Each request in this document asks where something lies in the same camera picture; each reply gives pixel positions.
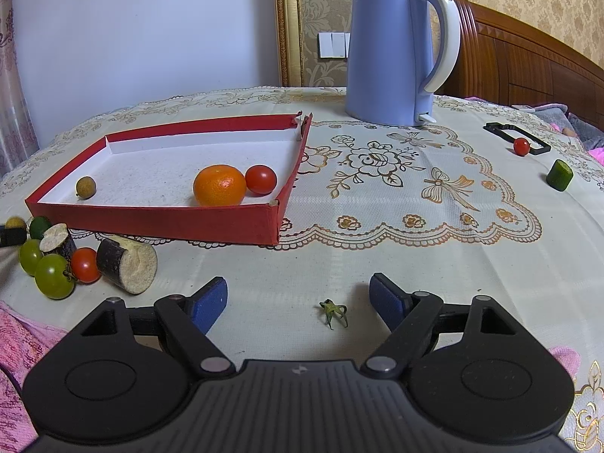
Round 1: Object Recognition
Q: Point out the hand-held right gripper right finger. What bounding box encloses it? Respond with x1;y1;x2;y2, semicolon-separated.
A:
361;272;520;378

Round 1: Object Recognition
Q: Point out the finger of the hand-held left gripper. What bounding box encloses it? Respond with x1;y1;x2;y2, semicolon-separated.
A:
0;226;26;248

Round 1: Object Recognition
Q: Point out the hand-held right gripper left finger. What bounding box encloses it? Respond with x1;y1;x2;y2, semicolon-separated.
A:
75;276;237;378

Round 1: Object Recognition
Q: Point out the green tomato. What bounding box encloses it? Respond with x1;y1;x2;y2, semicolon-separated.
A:
34;254;76;300
19;239;45;277

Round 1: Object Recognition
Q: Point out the dark green fruit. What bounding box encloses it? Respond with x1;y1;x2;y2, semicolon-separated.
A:
28;216;54;240

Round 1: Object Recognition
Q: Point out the dark eggplant piece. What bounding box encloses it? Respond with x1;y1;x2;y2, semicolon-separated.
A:
96;236;158;295

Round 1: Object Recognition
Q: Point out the red cardboard box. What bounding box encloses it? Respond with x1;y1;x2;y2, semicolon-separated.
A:
25;112;313;246

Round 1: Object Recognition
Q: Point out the small eggplant slice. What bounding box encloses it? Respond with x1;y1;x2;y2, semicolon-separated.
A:
39;223;77;262

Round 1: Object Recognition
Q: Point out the green tomato stem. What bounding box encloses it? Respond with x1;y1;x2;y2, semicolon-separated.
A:
319;299;349;330

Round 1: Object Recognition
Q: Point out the cream lace tablecloth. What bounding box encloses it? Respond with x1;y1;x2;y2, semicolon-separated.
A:
0;86;604;453

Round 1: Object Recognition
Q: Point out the pink blanket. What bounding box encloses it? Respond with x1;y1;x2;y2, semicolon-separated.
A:
0;299;583;453

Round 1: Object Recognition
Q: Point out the orange mandarin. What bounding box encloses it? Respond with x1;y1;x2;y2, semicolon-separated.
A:
193;164;247;207

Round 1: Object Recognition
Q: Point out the patterned curtain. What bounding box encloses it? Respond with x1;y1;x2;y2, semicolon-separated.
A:
0;0;39;175

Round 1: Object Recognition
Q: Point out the green cucumber piece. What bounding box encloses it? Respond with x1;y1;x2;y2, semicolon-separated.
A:
546;159;574;192

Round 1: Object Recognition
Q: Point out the blue electric kettle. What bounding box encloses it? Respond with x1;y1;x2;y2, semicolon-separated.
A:
344;0;461;127

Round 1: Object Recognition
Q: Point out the grey bedding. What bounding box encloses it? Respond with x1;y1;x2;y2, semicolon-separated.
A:
533;103;604;149

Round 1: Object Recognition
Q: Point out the wooden headboard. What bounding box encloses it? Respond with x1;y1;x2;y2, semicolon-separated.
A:
436;0;604;130

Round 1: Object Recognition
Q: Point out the white wall switch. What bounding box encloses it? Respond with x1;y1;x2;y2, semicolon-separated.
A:
319;31;351;59

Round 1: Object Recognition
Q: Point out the gold wall frame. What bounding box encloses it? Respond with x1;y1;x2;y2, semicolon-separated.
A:
274;0;399;88

